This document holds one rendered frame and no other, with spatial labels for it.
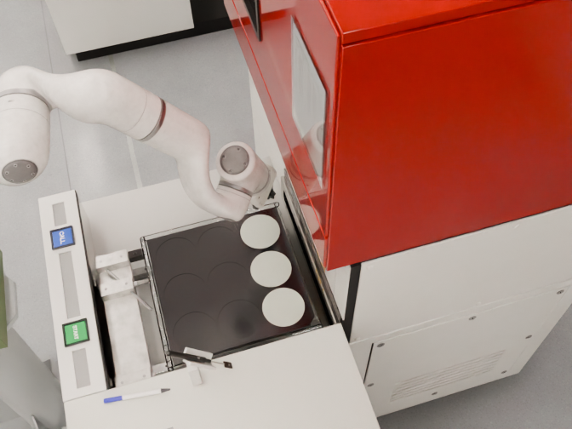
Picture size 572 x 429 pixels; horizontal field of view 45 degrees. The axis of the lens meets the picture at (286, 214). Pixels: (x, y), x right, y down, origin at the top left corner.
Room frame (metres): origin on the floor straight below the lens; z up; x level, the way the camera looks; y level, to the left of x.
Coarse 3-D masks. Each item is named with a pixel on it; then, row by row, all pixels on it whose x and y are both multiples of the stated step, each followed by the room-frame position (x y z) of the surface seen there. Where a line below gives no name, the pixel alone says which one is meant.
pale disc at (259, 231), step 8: (256, 216) 0.96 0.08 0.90; (264, 216) 0.96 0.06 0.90; (248, 224) 0.94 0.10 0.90; (256, 224) 0.94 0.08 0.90; (264, 224) 0.94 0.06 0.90; (272, 224) 0.94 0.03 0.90; (240, 232) 0.92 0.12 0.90; (248, 232) 0.92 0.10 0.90; (256, 232) 0.92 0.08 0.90; (264, 232) 0.91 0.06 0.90; (272, 232) 0.91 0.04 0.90; (248, 240) 0.89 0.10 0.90; (256, 240) 0.89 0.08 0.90; (264, 240) 0.89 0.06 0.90; (272, 240) 0.89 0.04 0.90; (256, 248) 0.87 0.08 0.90
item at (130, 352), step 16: (112, 272) 0.82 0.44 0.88; (128, 272) 0.82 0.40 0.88; (112, 304) 0.74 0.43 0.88; (128, 304) 0.74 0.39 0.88; (112, 320) 0.69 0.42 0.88; (128, 320) 0.69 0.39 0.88; (112, 336) 0.65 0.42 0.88; (128, 336) 0.65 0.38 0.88; (144, 336) 0.65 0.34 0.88; (112, 352) 0.61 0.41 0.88; (128, 352) 0.61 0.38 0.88; (144, 352) 0.61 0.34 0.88; (128, 368) 0.57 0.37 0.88; (144, 368) 0.57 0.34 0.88
